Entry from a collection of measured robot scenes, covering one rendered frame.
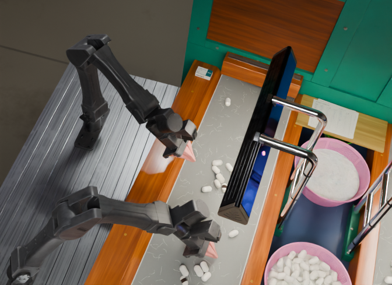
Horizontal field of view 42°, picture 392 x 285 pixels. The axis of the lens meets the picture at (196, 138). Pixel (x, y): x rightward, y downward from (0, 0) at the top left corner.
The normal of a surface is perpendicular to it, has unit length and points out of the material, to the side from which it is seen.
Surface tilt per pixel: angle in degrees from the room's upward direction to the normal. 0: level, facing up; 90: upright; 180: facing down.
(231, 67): 90
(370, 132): 0
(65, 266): 0
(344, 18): 90
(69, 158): 0
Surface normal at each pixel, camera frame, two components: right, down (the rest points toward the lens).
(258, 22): -0.32, 0.74
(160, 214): 0.63, -0.56
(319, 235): 0.12, -0.58
